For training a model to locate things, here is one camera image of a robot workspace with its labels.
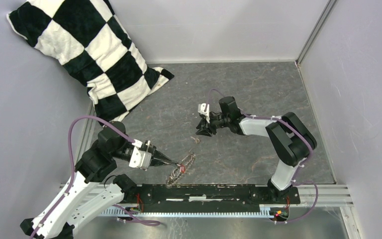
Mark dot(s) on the aluminium rail frame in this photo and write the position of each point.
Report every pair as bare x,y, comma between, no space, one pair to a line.
322,195

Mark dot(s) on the red plastic tag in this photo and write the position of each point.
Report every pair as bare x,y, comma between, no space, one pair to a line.
182,169

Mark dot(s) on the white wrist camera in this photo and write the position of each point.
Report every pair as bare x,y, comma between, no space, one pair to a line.
140,157
203,110

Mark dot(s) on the black white checkered pillow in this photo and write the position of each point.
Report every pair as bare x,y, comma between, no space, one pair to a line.
88,40

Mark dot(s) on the white toothed cable duct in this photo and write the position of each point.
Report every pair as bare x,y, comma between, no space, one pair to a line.
263,212

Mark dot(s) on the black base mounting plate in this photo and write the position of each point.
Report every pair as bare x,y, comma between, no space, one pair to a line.
198,207

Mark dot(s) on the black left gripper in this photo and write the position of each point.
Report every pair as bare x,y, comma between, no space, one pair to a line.
155,161

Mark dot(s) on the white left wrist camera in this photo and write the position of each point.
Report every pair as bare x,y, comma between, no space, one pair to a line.
140,157

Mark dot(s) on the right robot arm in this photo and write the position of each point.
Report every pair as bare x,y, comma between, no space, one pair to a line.
291,139

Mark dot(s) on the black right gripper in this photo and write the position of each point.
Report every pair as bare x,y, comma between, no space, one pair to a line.
204,125

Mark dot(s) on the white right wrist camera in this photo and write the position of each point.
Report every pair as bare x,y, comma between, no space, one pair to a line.
203,110

